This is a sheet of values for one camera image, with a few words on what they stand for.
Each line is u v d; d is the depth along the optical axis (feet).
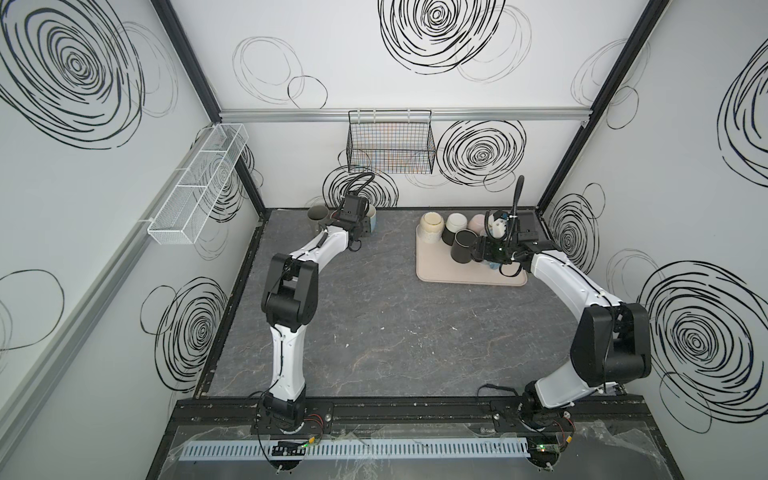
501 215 2.63
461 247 3.19
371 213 3.46
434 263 3.45
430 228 3.43
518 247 2.18
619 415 2.46
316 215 3.46
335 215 2.59
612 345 1.46
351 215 2.59
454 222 3.43
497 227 2.69
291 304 1.81
